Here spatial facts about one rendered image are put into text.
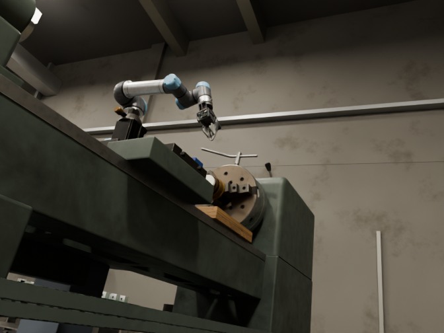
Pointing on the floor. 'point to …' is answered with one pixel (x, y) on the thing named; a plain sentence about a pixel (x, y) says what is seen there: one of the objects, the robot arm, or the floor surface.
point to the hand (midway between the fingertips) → (212, 139)
